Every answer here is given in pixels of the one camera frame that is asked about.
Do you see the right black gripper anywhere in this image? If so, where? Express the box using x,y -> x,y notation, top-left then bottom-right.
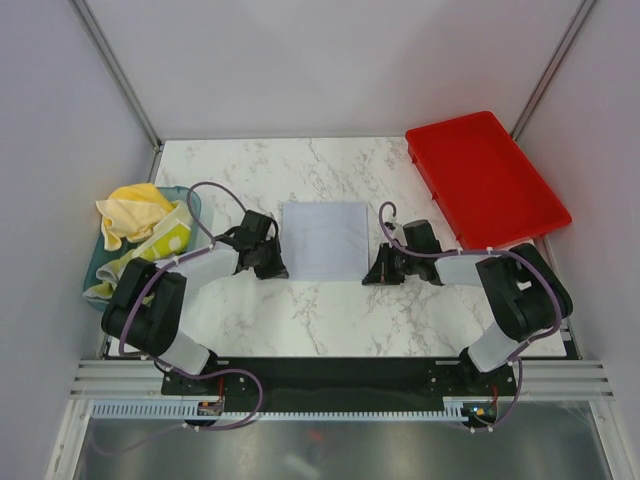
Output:
363,242 -> 420,286

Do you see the light blue towel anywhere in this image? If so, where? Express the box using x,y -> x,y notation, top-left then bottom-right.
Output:
281,202 -> 369,282

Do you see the green frog pattern towel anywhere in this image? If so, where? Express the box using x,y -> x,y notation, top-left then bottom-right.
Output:
132,201 -> 192,261

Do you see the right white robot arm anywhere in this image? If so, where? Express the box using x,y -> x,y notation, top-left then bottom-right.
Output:
362,219 -> 573,394

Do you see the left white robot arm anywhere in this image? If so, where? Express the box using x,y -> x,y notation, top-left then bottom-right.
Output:
101,210 -> 289,394

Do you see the red plastic tray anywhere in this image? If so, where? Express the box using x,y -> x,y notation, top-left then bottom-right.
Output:
405,111 -> 572,249

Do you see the yellow towel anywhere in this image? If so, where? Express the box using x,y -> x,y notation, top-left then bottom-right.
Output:
95,183 -> 174,251

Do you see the grey green towel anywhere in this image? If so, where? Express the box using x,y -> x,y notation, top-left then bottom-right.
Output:
83,251 -> 137,312

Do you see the teal plastic basket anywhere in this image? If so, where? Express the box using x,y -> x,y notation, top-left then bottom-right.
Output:
83,183 -> 201,311

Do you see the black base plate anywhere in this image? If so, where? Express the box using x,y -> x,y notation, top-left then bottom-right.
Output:
159,355 -> 519,414

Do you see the grey slotted cable duct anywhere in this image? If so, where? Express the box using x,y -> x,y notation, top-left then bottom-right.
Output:
91,397 -> 488,422

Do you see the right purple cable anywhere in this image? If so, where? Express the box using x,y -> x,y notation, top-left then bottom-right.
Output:
377,200 -> 571,361

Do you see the left aluminium frame post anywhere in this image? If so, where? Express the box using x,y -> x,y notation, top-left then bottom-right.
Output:
69,0 -> 163,152

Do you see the aluminium frame post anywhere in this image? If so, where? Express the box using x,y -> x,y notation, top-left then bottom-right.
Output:
69,0 -> 163,152
510,0 -> 600,142

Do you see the right aluminium frame post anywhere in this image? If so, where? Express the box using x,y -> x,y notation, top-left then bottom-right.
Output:
510,0 -> 600,142

